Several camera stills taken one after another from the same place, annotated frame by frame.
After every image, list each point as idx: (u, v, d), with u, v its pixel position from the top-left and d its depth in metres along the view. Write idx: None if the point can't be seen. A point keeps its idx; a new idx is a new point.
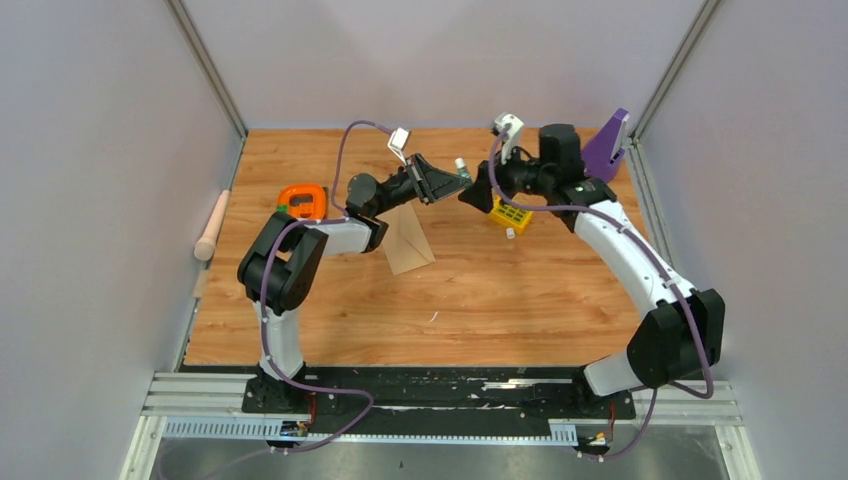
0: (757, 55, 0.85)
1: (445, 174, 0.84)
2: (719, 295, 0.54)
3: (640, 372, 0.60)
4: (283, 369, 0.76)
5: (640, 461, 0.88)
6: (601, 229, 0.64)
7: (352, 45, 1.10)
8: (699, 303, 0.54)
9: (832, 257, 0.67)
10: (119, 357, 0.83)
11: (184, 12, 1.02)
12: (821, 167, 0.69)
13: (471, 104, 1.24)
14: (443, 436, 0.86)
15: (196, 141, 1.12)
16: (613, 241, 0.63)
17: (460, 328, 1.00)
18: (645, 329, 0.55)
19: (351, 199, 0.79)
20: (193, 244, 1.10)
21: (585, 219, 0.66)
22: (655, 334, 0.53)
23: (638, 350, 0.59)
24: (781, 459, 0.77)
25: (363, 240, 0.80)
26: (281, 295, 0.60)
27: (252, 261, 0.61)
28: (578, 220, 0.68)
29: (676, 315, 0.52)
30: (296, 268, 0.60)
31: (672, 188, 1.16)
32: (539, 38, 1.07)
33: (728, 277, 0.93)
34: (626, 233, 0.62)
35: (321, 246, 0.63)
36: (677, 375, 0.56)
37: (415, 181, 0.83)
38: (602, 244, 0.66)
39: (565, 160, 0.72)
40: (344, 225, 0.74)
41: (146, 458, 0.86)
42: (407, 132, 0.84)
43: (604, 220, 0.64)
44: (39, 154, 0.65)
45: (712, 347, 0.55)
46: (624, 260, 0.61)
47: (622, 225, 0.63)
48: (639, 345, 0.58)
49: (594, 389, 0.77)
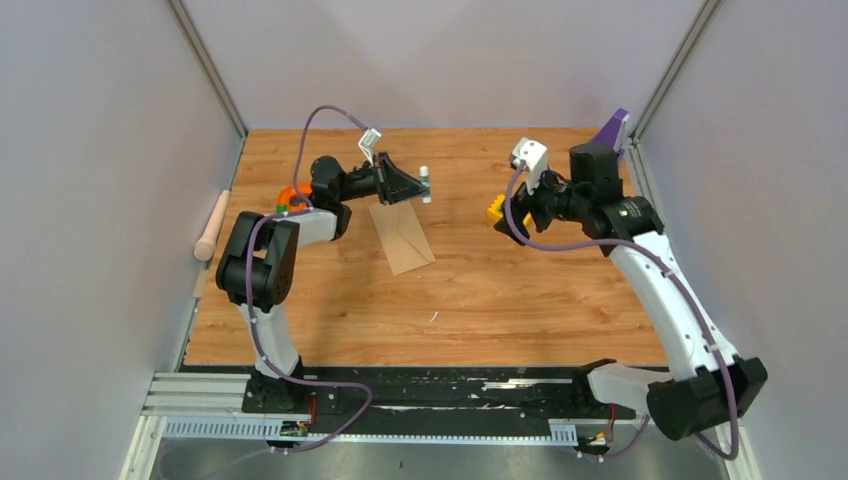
0: (757, 54, 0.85)
1: (407, 179, 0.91)
2: (764, 372, 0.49)
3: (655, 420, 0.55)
4: (281, 368, 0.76)
5: (641, 462, 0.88)
6: (644, 269, 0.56)
7: (352, 45, 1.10)
8: (742, 376, 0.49)
9: (832, 256, 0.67)
10: (118, 357, 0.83)
11: (184, 11, 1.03)
12: (822, 166, 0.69)
13: (471, 102, 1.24)
14: (443, 436, 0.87)
15: (195, 141, 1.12)
16: (655, 287, 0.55)
17: (460, 328, 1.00)
18: (674, 392, 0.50)
19: (315, 181, 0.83)
20: (193, 244, 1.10)
21: (627, 253, 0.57)
22: (692, 404, 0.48)
23: (659, 402, 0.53)
24: (783, 460, 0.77)
25: (332, 227, 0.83)
26: (268, 292, 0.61)
27: (230, 258, 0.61)
28: (616, 251, 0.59)
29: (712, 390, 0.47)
30: (276, 262, 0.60)
31: (672, 188, 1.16)
32: (539, 37, 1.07)
33: (727, 276, 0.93)
34: (669, 281, 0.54)
35: (295, 237, 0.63)
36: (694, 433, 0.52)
37: (379, 182, 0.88)
38: (634, 280, 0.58)
39: (605, 180, 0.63)
40: (310, 215, 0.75)
41: (147, 458, 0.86)
42: (378, 133, 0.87)
43: (648, 260, 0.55)
44: (40, 152, 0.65)
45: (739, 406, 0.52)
46: (665, 310, 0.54)
47: (668, 269, 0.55)
48: (663, 396, 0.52)
49: (596, 395, 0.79)
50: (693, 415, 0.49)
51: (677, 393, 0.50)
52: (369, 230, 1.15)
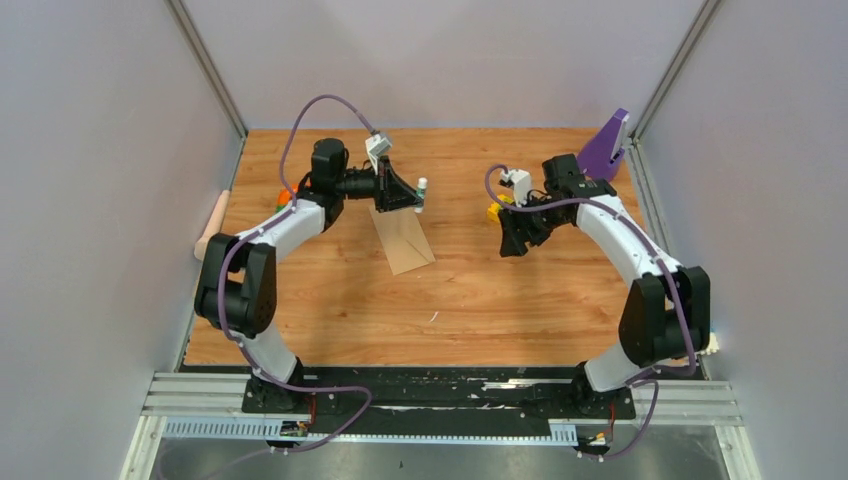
0: (757, 55, 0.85)
1: (405, 190, 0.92)
2: (704, 274, 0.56)
3: (630, 356, 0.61)
4: (278, 376, 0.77)
5: (641, 462, 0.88)
6: (598, 216, 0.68)
7: (353, 45, 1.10)
8: (685, 280, 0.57)
9: (832, 256, 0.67)
10: (118, 358, 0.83)
11: (184, 11, 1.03)
12: (822, 166, 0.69)
13: (471, 102, 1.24)
14: (443, 436, 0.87)
15: (195, 142, 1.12)
16: (609, 228, 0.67)
17: (460, 328, 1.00)
18: (632, 307, 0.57)
19: (318, 154, 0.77)
20: (193, 244, 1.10)
21: (585, 210, 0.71)
22: (639, 306, 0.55)
23: (626, 329, 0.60)
24: (783, 460, 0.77)
25: (321, 220, 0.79)
26: (249, 322, 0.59)
27: (205, 289, 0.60)
28: (579, 212, 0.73)
29: (659, 286, 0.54)
30: (252, 294, 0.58)
31: (672, 188, 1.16)
32: (539, 37, 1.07)
33: (726, 276, 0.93)
34: (620, 220, 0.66)
35: (272, 261, 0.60)
36: (664, 355, 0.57)
37: (379, 190, 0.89)
38: (598, 230, 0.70)
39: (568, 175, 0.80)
40: (293, 218, 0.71)
41: (147, 458, 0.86)
42: (389, 141, 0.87)
43: (601, 209, 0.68)
44: (40, 152, 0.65)
45: (699, 326, 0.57)
46: (617, 242, 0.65)
47: (617, 213, 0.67)
48: (626, 322, 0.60)
49: (594, 386, 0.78)
50: (644, 319, 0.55)
51: (633, 305, 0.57)
52: (369, 230, 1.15)
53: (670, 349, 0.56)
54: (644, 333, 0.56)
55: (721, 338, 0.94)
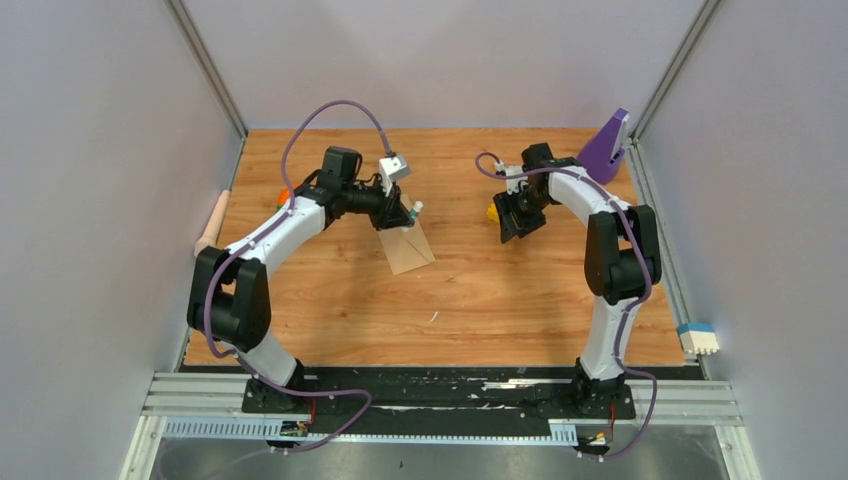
0: (756, 55, 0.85)
1: (404, 212, 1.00)
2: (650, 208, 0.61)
3: (596, 293, 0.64)
4: (274, 380, 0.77)
5: (641, 462, 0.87)
6: (564, 180, 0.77)
7: (353, 45, 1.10)
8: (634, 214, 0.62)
9: (832, 256, 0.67)
10: (118, 358, 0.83)
11: (184, 12, 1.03)
12: (822, 166, 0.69)
13: (471, 102, 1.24)
14: (443, 436, 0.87)
15: (195, 142, 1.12)
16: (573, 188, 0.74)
17: (460, 328, 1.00)
18: (589, 242, 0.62)
19: (333, 154, 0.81)
20: (194, 244, 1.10)
21: (553, 177, 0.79)
22: (593, 238, 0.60)
23: (589, 268, 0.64)
24: (782, 460, 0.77)
25: (320, 220, 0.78)
26: (240, 339, 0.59)
27: (195, 304, 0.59)
28: (551, 181, 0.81)
29: (608, 217, 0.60)
30: (241, 314, 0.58)
31: (672, 188, 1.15)
32: (539, 38, 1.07)
33: (726, 276, 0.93)
34: (581, 180, 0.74)
35: (261, 280, 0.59)
36: (624, 285, 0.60)
37: (385, 207, 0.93)
38: (566, 194, 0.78)
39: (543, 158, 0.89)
40: (284, 226, 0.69)
41: (147, 458, 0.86)
42: (405, 167, 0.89)
43: (566, 175, 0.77)
44: (39, 154, 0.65)
45: (652, 254, 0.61)
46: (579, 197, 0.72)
47: (579, 175, 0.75)
48: (587, 259, 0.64)
49: (591, 374, 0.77)
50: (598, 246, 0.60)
51: (591, 239, 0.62)
52: (369, 230, 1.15)
53: (628, 278, 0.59)
54: (601, 261, 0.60)
55: (721, 338, 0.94)
